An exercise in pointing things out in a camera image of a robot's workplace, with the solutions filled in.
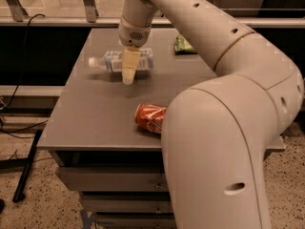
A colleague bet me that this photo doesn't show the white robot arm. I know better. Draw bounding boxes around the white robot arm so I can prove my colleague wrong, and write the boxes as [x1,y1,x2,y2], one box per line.
[119,0,304,229]

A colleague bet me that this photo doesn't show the black cable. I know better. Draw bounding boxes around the black cable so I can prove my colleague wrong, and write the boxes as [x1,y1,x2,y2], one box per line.
[0,13,49,140]

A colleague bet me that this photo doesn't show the clear plastic water bottle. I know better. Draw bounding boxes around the clear plastic water bottle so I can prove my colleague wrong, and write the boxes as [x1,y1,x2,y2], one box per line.
[88,48,153,73]

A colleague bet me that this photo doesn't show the metal railing frame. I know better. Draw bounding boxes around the metal railing frame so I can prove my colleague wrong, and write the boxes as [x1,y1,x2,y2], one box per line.
[0,0,305,28]

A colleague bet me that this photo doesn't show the green chip bag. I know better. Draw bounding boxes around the green chip bag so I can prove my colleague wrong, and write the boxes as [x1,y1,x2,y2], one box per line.
[174,34,196,53]

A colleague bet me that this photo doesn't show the red soda can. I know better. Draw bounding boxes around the red soda can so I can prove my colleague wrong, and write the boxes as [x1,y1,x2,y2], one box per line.
[134,103,167,134]

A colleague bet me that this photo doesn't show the black stand leg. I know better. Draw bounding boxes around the black stand leg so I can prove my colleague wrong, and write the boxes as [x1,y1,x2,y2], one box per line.
[0,130,42,203]

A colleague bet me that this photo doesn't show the grey drawer cabinet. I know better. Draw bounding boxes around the grey drawer cabinet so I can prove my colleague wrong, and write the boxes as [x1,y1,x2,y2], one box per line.
[36,28,286,229]

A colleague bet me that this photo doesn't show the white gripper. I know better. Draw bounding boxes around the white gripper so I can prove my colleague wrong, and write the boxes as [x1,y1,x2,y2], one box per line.
[118,16,152,85]

